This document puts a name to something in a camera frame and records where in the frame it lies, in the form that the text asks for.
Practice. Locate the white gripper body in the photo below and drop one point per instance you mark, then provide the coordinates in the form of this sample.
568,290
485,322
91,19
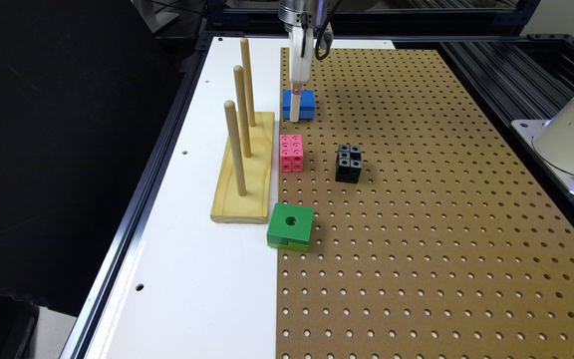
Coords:
301,53

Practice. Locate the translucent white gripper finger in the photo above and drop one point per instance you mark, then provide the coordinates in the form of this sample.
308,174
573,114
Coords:
295,107

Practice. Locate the blue block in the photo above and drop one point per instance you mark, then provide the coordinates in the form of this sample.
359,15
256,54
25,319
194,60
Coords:
307,105

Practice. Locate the pink cube block cluster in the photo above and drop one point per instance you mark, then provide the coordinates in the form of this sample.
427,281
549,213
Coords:
291,153

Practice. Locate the black cube block cluster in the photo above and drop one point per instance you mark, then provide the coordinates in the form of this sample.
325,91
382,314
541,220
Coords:
348,163

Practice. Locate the green block with hole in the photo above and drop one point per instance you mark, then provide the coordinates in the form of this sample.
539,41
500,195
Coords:
290,227

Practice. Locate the middle wooden peg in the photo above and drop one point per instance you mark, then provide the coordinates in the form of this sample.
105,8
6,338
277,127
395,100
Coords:
238,72

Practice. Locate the wooden peg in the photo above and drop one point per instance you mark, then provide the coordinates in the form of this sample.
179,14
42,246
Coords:
235,146
248,85
238,72

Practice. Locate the rear wooden peg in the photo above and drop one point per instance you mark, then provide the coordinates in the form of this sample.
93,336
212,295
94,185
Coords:
248,85

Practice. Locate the front wooden peg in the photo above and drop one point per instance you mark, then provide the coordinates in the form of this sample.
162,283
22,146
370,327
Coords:
235,146

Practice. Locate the wooden peg stand base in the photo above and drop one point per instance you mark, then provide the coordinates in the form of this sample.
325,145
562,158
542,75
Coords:
230,207

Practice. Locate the brown pegboard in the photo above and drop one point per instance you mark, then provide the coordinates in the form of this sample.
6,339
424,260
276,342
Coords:
446,247

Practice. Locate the black aluminium frame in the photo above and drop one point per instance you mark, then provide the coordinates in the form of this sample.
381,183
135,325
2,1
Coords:
176,284

